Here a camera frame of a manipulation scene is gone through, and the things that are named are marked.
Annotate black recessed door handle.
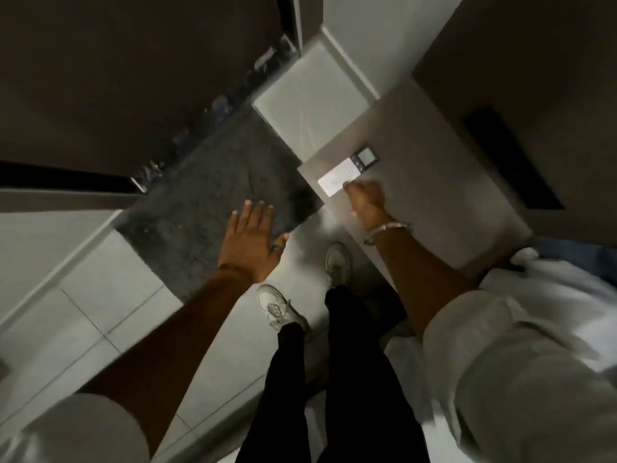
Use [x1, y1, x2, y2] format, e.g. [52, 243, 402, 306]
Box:
[463, 107, 566, 211]

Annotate white key card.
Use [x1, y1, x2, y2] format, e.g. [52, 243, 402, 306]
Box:
[317, 158, 360, 197]

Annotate metal door threshold strip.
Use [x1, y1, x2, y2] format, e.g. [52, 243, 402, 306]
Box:
[129, 33, 300, 194]

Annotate black trousers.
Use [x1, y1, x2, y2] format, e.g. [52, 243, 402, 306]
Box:
[235, 284, 433, 463]

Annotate brown door with black handle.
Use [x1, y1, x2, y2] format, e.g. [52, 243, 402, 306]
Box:
[412, 0, 617, 246]

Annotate person's left hand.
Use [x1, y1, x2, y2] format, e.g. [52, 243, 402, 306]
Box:
[217, 200, 290, 284]

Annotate black wall card reader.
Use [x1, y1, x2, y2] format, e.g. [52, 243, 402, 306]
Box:
[350, 144, 381, 170]

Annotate white shirt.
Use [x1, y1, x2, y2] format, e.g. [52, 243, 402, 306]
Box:
[0, 247, 617, 463]

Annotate white right shoe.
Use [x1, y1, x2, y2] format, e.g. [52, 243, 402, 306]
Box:
[325, 242, 355, 289]

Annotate blue fabric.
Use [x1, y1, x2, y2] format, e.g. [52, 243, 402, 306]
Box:
[528, 235, 617, 287]

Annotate person's right hand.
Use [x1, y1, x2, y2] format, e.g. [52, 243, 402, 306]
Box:
[343, 180, 394, 228]

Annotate white left shoe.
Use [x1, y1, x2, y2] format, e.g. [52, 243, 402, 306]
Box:
[256, 284, 309, 332]

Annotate dark grey door mat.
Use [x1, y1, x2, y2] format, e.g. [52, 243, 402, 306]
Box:
[116, 108, 325, 303]

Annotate person's left forearm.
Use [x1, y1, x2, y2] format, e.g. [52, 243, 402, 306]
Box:
[78, 264, 257, 459]

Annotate silver bracelet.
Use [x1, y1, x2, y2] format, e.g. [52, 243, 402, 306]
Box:
[363, 222, 413, 247]

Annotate white shoe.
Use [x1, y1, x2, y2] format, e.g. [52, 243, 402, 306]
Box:
[256, 284, 309, 332]
[325, 242, 355, 289]

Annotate person's right forearm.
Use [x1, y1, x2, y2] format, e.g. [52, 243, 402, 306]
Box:
[372, 225, 482, 344]

